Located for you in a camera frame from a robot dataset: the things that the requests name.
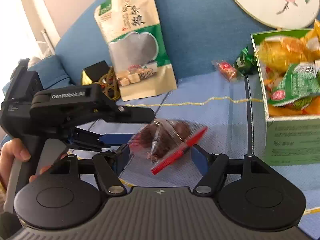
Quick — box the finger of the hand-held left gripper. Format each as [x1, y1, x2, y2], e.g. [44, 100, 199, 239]
[102, 105, 156, 125]
[66, 127, 133, 153]

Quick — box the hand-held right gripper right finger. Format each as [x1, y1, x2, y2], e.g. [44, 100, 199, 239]
[190, 145, 275, 195]

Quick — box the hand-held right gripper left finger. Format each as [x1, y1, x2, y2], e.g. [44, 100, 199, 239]
[47, 144, 130, 195]

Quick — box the clear dates bag red zip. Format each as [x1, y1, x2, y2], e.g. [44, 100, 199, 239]
[129, 119, 209, 176]

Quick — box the green cardboard box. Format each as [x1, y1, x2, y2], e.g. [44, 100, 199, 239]
[251, 29, 320, 167]

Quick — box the orange snack packet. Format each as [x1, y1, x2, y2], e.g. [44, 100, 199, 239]
[266, 97, 320, 117]

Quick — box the green snack packet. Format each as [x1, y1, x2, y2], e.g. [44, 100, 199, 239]
[270, 62, 320, 104]

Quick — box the yellow snack bag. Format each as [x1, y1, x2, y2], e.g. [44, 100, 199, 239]
[256, 20, 320, 68]

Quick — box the person's left hand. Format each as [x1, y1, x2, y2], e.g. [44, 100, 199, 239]
[0, 139, 68, 190]

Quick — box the blue cushion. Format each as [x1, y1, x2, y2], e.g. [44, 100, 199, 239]
[2, 54, 72, 96]

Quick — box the black and gold box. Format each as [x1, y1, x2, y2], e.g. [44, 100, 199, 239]
[81, 60, 116, 85]

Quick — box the beige green grain pouch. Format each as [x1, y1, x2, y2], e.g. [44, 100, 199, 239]
[94, 0, 178, 102]

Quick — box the small red wrapped candy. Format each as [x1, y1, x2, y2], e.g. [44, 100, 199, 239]
[212, 60, 239, 82]

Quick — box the blue sofa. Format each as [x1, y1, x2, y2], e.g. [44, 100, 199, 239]
[0, 0, 320, 170]

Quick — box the dark green foil candy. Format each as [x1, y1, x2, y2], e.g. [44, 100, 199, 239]
[234, 46, 258, 75]

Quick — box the round floral fan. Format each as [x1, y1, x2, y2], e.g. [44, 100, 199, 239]
[223, 0, 320, 30]

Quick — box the white metal rail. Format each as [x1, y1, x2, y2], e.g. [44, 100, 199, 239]
[40, 29, 57, 56]

